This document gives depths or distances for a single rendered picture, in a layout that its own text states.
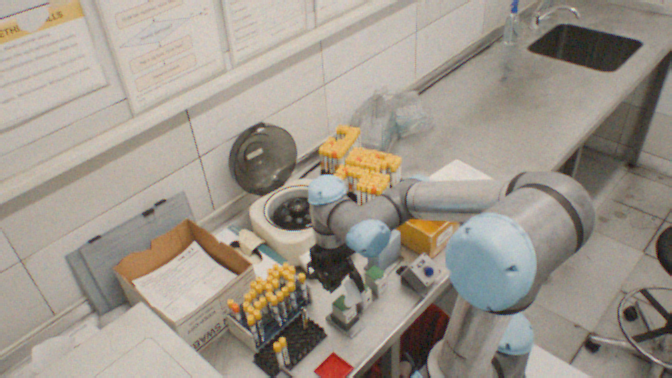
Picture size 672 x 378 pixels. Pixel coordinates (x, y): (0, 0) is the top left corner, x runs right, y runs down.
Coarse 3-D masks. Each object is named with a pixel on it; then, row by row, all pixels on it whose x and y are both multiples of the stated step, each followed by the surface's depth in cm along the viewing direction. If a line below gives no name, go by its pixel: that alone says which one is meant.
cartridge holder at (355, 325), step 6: (330, 318) 141; (336, 318) 138; (354, 318) 138; (336, 324) 140; (342, 324) 137; (348, 324) 137; (354, 324) 139; (360, 324) 139; (342, 330) 138; (348, 330) 138; (354, 330) 138; (360, 330) 139; (348, 336) 138
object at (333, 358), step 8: (328, 360) 133; (336, 360) 133; (344, 360) 132; (320, 368) 132; (328, 368) 131; (336, 368) 131; (344, 368) 131; (352, 368) 130; (320, 376) 130; (328, 376) 130; (336, 376) 130; (344, 376) 129
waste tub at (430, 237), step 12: (396, 228) 159; (408, 228) 155; (420, 228) 166; (432, 228) 165; (444, 228) 153; (456, 228) 159; (408, 240) 158; (420, 240) 154; (432, 240) 151; (444, 240) 157; (420, 252) 157; (432, 252) 155
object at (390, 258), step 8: (392, 232) 152; (392, 240) 150; (384, 248) 148; (392, 248) 152; (376, 256) 147; (384, 256) 150; (392, 256) 154; (400, 256) 157; (368, 264) 152; (376, 264) 149; (384, 264) 152; (392, 264) 155
